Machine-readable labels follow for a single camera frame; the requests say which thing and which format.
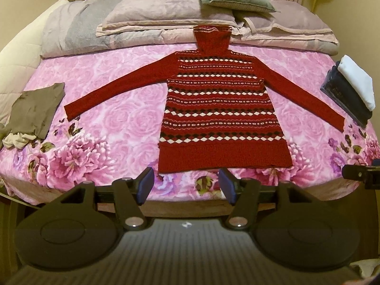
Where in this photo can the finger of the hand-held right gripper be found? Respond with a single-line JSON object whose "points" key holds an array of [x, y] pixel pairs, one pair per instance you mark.
{"points": [[354, 172]]}

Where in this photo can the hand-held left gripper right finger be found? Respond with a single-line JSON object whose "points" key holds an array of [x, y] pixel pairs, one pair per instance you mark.
{"points": [[227, 185]]}

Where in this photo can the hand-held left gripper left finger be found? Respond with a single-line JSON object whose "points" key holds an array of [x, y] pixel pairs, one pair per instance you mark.
{"points": [[146, 185]]}

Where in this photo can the red patterned knit sweater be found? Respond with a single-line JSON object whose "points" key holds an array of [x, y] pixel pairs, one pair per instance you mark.
{"points": [[222, 109]]}

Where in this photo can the stack of folded clothes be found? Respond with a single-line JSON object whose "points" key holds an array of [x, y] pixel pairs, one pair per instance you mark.
{"points": [[346, 98]]}

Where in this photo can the pink floral blanket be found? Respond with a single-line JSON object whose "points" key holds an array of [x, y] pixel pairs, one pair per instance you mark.
{"points": [[124, 118]]}

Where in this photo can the white folded cloth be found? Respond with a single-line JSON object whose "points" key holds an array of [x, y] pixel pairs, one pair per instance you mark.
{"points": [[357, 80]]}

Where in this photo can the olive garment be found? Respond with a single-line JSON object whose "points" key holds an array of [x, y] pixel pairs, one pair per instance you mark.
{"points": [[35, 109]]}

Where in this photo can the beige garment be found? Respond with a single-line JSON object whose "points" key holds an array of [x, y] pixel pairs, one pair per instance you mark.
{"points": [[17, 141]]}

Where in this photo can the pink pillow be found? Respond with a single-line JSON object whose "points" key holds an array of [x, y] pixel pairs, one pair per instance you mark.
{"points": [[166, 12], [285, 20]]}

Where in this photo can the grey and pink folded quilt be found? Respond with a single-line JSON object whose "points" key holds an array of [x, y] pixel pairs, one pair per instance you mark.
{"points": [[74, 26]]}

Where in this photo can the white duvet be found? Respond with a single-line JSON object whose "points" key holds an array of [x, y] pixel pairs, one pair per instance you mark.
{"points": [[20, 53]]}

